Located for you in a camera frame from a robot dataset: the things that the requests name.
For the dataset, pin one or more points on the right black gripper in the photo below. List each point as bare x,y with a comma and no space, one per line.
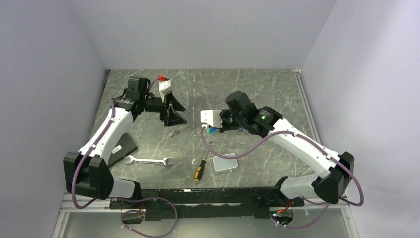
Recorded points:
224,128

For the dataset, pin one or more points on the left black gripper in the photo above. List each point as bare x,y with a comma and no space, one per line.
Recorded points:
171,118

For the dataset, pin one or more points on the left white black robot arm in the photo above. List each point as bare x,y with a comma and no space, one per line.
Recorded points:
87,172

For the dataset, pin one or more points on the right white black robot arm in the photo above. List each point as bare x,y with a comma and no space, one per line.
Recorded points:
331,170

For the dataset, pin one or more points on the grey rectangular tin box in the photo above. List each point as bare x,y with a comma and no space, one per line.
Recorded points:
222,164

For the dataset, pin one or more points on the black square plate rear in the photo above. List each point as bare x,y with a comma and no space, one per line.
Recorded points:
125,147

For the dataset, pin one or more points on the silver open-end wrench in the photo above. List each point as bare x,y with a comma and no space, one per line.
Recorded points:
163,162

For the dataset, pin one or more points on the yellow black screwdriver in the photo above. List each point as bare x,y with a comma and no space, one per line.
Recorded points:
200,170

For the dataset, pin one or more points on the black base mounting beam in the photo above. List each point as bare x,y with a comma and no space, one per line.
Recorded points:
256,202

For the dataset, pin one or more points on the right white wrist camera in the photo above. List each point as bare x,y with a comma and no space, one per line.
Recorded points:
210,119

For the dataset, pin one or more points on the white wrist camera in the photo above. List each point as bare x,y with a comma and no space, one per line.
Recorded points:
165,87
210,119

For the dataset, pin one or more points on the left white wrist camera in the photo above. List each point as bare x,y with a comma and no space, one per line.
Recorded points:
165,87

